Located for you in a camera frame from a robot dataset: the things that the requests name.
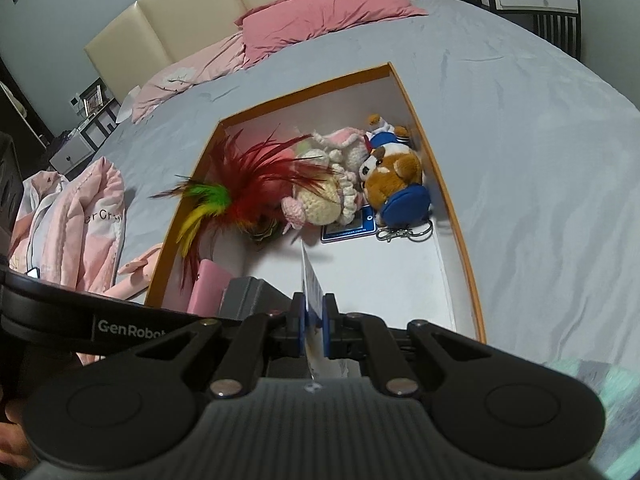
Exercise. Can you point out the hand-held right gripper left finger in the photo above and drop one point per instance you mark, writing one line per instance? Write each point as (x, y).
(299, 322)

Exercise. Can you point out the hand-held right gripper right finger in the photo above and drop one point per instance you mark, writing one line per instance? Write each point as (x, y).
(328, 325)

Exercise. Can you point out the white paper card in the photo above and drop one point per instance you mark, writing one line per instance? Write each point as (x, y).
(312, 280)

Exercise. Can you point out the grey small box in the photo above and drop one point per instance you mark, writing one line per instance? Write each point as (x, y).
(250, 297)

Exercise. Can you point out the orange-rimmed white box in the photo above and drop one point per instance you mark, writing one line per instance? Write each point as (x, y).
(390, 280)

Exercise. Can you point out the red green yellow feather toy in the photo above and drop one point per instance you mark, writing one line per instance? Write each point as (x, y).
(250, 185)

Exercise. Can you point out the person's left hand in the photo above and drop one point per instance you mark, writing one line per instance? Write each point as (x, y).
(12, 435)

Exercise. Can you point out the pink fleece jacket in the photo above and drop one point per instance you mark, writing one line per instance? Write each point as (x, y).
(65, 230)

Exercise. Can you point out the blue flat card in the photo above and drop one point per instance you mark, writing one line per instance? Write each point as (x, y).
(345, 233)

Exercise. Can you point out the pink wallet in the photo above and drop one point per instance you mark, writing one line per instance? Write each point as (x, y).
(207, 290)

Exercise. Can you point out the silver keyring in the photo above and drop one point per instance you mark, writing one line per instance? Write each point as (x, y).
(395, 234)

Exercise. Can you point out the cream crochet doll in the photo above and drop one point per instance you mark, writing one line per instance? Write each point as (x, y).
(320, 200)

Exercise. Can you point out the blue round coin purse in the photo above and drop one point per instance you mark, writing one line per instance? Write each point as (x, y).
(407, 205)

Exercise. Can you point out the brown white dog plush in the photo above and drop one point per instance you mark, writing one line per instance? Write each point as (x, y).
(395, 170)

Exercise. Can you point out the light green soft item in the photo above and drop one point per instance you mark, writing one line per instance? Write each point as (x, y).
(301, 149)

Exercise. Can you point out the pink white crochet plush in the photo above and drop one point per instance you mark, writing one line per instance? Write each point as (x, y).
(350, 152)

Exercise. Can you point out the blue sailor duck plush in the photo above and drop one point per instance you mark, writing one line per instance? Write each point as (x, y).
(387, 135)

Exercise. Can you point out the light pink floral pillow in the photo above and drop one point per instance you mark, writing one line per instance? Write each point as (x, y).
(190, 75)

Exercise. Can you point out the person's teal striped clothing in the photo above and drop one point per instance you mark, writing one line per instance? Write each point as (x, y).
(600, 390)

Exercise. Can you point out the white nightstand with picture frame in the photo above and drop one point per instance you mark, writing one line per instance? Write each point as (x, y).
(70, 154)

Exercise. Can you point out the silver picture frame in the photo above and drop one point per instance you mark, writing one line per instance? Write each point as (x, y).
(93, 100)

